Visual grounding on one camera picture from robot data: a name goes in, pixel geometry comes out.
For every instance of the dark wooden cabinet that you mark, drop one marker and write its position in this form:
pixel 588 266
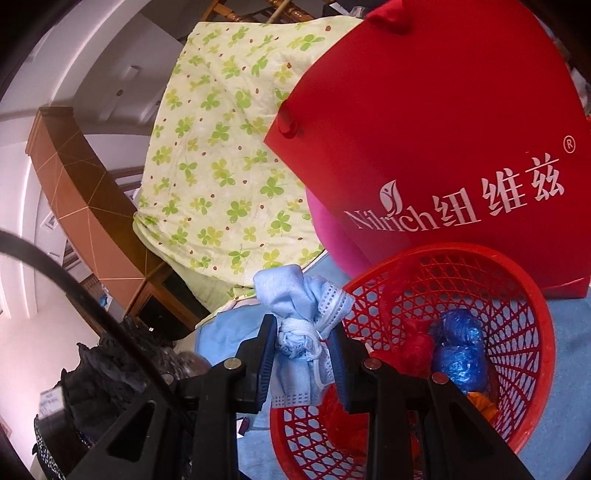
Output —
pixel 161 295

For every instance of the blue plastic bag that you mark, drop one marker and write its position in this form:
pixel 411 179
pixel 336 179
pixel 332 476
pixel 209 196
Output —
pixel 457 360

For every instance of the red paper bag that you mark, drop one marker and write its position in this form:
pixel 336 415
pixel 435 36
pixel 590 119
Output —
pixel 438 115

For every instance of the pale blue face mask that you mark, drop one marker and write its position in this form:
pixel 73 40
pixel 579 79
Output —
pixel 295 304

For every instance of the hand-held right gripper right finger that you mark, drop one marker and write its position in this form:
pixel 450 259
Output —
pixel 334 364

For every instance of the orange plastic scrap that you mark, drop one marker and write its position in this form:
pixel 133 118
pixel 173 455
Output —
pixel 482 404

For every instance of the wooden arch panel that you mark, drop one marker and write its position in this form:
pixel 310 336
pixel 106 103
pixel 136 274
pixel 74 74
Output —
pixel 83 198

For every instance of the red plastic mesh basket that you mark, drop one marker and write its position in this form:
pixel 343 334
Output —
pixel 508 300

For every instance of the green clover print quilt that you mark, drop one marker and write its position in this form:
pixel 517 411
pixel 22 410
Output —
pixel 221 161

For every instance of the wooden stair railing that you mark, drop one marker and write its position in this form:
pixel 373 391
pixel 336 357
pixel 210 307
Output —
pixel 221 9

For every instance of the red plastic bag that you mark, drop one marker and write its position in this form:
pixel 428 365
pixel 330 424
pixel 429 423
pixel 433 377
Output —
pixel 415 346

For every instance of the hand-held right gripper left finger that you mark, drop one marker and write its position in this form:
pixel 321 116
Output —
pixel 268 355

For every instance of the pink pillow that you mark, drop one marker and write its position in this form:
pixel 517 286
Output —
pixel 332 240

